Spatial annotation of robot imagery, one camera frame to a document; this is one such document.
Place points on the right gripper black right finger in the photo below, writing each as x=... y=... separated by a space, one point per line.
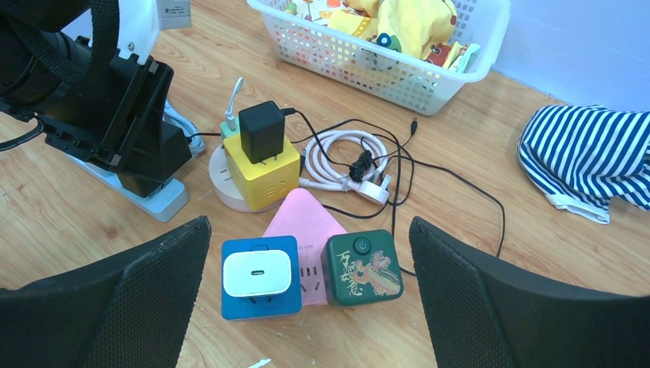
x=482 y=311

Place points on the green USB charger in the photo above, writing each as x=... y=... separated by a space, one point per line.
x=230 y=126

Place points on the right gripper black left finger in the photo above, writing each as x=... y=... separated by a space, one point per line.
x=131 y=309

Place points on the dark green adapter plug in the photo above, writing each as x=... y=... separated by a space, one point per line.
x=361 y=268

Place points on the yellow cube socket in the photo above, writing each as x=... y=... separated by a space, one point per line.
x=264 y=183

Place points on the black power adapter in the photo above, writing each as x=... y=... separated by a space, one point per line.
x=262 y=131

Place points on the yellow patterned clothes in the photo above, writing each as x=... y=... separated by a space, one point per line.
x=420 y=29

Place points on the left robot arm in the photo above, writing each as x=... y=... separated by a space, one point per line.
x=83 y=72

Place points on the white cube charger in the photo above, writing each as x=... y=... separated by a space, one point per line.
x=257 y=273

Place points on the white plastic basket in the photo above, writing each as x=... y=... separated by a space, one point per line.
x=410 y=83

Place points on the blue cube socket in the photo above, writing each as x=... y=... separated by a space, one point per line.
x=247 y=308

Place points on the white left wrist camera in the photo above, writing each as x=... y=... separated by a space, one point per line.
x=141 y=21

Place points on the round pink power strip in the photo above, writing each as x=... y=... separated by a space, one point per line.
x=222 y=182

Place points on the blue white striped cloth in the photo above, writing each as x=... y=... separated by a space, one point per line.
x=581 y=158

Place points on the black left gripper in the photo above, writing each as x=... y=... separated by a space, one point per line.
x=115 y=121

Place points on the pink triangular power strip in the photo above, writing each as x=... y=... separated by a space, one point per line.
x=303 y=217

